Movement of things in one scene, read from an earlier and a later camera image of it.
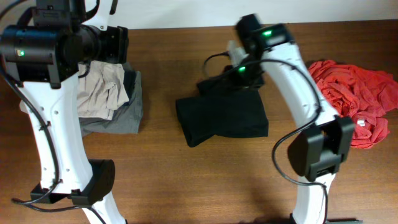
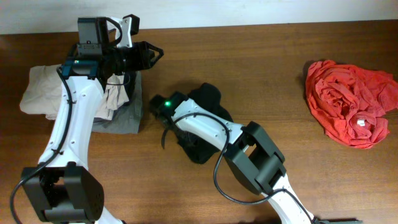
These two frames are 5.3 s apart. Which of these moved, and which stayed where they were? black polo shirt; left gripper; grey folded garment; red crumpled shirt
Moved: black polo shirt; left gripper
Stayed: red crumpled shirt; grey folded garment
